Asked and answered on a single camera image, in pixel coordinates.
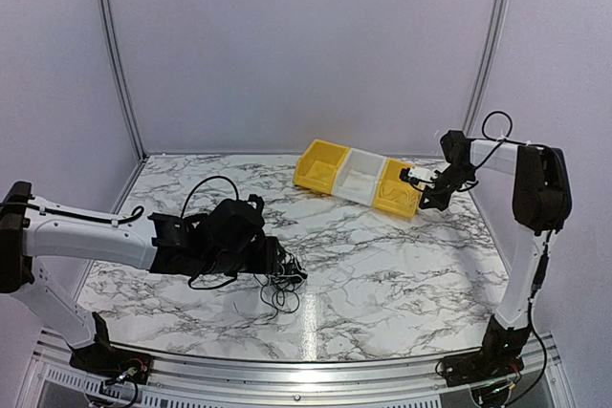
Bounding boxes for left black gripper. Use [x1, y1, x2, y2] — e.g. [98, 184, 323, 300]
[202, 237, 287, 276]

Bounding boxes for right aluminium corner post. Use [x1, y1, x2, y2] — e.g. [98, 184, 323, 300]
[455, 0, 509, 134]

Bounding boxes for yellow bin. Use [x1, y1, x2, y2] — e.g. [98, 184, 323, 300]
[293, 139, 349, 195]
[372, 158, 422, 219]

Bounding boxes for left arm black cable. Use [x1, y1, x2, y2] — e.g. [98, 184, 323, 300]
[180, 174, 240, 290]

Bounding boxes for white translucent bin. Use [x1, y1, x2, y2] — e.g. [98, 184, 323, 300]
[332, 148, 386, 206]

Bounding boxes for right yellow bin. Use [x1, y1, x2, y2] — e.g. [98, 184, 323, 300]
[372, 158, 422, 219]

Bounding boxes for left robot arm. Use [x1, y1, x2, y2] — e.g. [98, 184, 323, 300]
[1, 181, 307, 375]

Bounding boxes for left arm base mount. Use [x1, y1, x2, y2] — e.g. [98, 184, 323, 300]
[69, 312, 152, 385]

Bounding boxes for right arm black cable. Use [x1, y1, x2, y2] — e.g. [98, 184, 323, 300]
[463, 110, 549, 390]

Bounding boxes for black cable bundle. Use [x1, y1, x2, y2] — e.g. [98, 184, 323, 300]
[258, 254, 310, 321]

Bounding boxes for aluminium front rail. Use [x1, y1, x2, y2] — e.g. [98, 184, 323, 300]
[23, 326, 563, 408]

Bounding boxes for left aluminium corner post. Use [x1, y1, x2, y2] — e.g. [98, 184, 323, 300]
[98, 0, 147, 161]

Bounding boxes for aluminium corner post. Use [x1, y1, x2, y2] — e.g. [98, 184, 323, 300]
[98, 0, 147, 161]
[455, 0, 509, 134]

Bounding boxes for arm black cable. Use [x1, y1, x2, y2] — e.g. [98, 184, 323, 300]
[463, 110, 549, 390]
[180, 174, 240, 290]

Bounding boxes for left yellow bin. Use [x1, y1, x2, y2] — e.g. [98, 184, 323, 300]
[293, 139, 349, 195]

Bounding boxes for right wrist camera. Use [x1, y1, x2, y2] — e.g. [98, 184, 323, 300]
[400, 166, 438, 187]

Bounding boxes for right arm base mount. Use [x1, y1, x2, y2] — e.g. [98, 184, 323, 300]
[435, 322, 531, 387]

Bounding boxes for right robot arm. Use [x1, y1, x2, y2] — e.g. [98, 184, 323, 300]
[405, 130, 572, 377]

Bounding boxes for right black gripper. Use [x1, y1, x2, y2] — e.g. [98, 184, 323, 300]
[418, 164, 474, 211]

